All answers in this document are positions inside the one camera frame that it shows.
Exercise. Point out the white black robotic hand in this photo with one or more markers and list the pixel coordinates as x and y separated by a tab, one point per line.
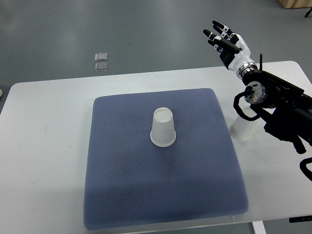
232	49

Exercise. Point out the white paper cup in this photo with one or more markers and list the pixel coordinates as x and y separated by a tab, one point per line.
163	132
242	129

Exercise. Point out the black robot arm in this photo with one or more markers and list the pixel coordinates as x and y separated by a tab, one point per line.
285	108

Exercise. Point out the wooden furniture corner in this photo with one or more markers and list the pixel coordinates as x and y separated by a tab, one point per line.
294	4

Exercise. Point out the black tripod leg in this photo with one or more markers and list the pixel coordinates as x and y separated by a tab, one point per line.
308	13

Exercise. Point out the white paper cup on cushion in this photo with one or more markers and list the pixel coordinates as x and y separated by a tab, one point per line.
163	132

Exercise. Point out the blue grey cushion mat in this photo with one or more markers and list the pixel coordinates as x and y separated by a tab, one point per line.
130	181

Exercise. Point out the upper floor socket plate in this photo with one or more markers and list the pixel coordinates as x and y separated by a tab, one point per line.
102	56

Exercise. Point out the white table leg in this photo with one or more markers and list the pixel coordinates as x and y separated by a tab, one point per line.
258	227

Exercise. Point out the black table control panel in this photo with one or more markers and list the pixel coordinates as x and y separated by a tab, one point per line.
300	219

